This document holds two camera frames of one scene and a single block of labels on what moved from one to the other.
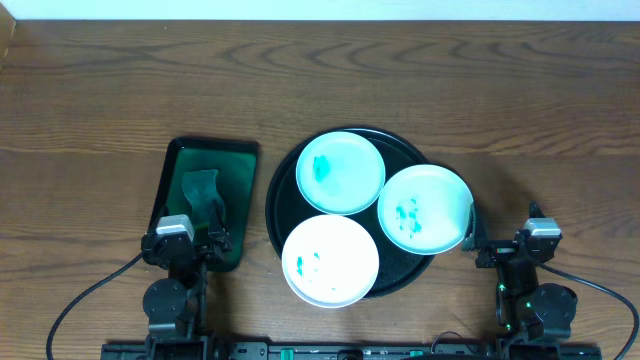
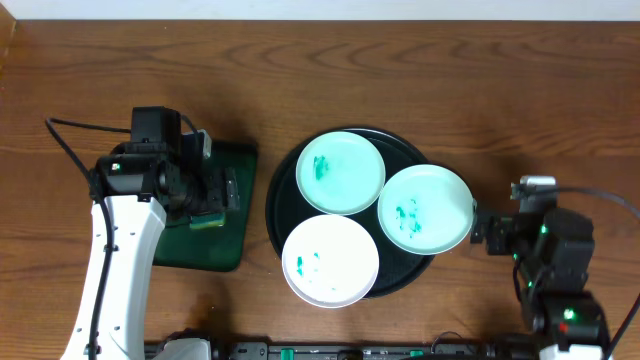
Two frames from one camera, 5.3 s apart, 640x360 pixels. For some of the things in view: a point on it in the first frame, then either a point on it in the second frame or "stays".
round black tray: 287,207 stays
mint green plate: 340,173 stays
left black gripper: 201,248 -> 230,188
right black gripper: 497,251 -> 502,225
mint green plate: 424,209 stays
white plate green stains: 330,261 stays
